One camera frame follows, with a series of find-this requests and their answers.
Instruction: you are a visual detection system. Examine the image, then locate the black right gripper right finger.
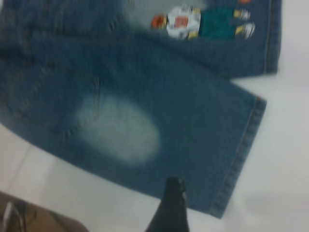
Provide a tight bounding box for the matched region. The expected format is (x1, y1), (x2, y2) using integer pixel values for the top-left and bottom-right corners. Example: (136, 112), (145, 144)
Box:
(180, 180), (192, 232)

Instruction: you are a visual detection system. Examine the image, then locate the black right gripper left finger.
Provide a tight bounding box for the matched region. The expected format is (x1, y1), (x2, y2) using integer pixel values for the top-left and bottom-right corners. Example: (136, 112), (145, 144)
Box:
(144, 177), (182, 232)

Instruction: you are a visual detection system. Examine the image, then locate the blue denim shorts basketball print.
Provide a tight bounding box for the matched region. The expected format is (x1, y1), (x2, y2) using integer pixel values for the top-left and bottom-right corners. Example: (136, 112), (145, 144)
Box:
(0, 0), (282, 219)

